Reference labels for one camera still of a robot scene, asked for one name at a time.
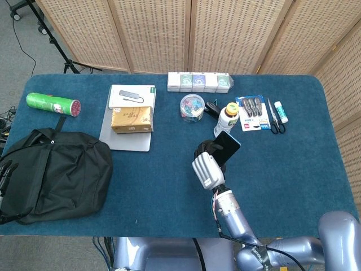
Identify white USB hub box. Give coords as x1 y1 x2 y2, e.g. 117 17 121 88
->
108 84 156 110

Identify black torso cable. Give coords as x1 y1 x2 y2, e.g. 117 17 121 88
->
192 238 205 271

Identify blue table mat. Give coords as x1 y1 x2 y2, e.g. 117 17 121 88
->
0 73 353 239

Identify white bottle yellow cap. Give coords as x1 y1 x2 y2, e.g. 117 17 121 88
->
213 102 240 138

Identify black cable bundle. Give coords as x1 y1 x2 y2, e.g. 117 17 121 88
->
0 106 16 145

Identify black smartphone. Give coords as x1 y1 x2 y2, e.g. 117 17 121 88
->
212 130 242 166

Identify blue cables under table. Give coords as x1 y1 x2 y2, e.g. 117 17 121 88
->
92 237 115 271

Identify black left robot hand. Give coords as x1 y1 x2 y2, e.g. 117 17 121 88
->
0 160 17 198

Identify yellow tissue pack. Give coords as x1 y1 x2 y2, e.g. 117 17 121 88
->
111 106 155 134

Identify clear jar of binder clips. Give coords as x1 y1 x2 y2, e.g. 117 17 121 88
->
179 94 206 124

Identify grey laptop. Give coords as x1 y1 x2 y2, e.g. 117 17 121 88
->
99 107 152 152

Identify green chip can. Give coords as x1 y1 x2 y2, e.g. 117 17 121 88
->
26 92 82 117

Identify black tripod stand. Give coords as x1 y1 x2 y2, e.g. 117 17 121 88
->
27 0 103 75

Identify wrapped playing card multipack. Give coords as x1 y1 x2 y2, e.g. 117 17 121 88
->
167 72 234 93

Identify black fabric backpack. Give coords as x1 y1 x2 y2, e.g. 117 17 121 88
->
0 116 113 226

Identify black wheeled cart base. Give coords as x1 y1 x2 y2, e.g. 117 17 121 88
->
8 0 49 36

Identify black stapler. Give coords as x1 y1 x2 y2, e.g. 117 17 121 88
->
205 100 222 118

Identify thin black floor cable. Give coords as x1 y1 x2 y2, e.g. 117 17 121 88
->
11 0 37 77

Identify black handled scissors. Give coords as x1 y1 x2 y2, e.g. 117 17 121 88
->
266 98 287 135

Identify white glue stick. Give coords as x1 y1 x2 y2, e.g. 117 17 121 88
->
274 101 289 124

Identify blue-grey robot torso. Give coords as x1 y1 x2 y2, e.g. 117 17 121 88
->
112 237 237 271

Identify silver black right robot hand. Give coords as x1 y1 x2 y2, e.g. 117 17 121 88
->
192 139 226 190

